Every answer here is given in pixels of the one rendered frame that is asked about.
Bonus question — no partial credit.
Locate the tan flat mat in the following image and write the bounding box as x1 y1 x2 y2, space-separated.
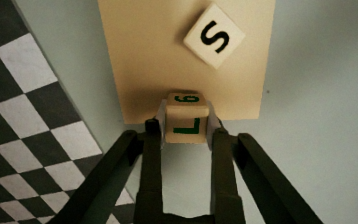
98 0 275 124

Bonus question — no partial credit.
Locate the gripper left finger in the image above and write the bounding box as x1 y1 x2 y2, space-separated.
45 99 167 224

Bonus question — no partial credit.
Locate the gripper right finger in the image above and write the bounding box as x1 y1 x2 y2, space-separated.
206 100 324 224

